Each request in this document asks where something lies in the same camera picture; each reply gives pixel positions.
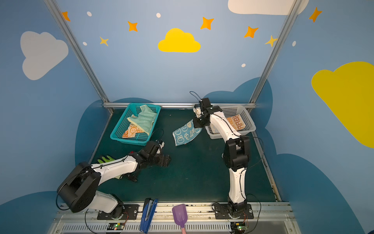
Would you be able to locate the teal plastic basket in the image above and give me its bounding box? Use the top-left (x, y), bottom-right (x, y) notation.
top-left (110, 103), bottom-right (161, 146)

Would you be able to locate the orange striped rabbit towel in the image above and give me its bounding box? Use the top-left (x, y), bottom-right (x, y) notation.
top-left (227, 115), bottom-right (246, 131)

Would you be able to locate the blue rabbit pattern towel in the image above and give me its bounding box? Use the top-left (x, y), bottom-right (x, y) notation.
top-left (172, 120), bottom-right (202, 146)

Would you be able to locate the plain mint green towel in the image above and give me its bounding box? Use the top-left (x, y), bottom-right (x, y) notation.
top-left (127, 105), bottom-right (157, 135)

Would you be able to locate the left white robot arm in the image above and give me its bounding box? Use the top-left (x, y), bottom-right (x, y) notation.
top-left (57, 140), bottom-right (171, 218)

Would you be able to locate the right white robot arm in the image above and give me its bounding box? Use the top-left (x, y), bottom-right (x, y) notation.
top-left (193, 98), bottom-right (250, 216)

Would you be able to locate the grey plastic basket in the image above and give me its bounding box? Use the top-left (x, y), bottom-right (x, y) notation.
top-left (220, 105), bottom-right (256, 135)

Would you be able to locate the orange cream patterned towel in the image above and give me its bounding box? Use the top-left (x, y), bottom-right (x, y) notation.
top-left (122, 123), bottom-right (144, 138)

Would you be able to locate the blue stapler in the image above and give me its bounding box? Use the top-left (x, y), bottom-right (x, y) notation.
top-left (139, 198), bottom-right (158, 234)

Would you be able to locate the purple plastic scoop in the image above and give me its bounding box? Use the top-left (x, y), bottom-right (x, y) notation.
top-left (172, 204), bottom-right (188, 234)

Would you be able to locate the left green circuit board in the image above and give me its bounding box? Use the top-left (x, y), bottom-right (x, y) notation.
top-left (107, 223), bottom-right (125, 231)

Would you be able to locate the green circuit board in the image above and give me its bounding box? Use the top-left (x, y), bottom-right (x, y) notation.
top-left (230, 222), bottom-right (247, 234)
top-left (107, 223), bottom-right (125, 231)

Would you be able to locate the right green circuit board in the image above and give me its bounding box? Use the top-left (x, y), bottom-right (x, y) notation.
top-left (230, 222), bottom-right (247, 234)

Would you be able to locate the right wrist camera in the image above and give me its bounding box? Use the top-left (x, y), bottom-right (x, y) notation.
top-left (193, 104), bottom-right (203, 118)

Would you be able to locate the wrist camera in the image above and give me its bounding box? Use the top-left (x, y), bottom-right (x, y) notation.
top-left (193, 104), bottom-right (203, 118)
top-left (155, 139), bottom-right (165, 155)

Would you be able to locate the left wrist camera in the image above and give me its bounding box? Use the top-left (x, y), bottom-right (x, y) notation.
top-left (155, 139), bottom-right (165, 155)

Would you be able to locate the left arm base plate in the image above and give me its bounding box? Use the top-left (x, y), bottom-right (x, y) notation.
top-left (97, 204), bottom-right (139, 220)

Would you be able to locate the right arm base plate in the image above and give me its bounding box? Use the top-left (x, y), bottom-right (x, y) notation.
top-left (211, 202), bottom-right (254, 220)

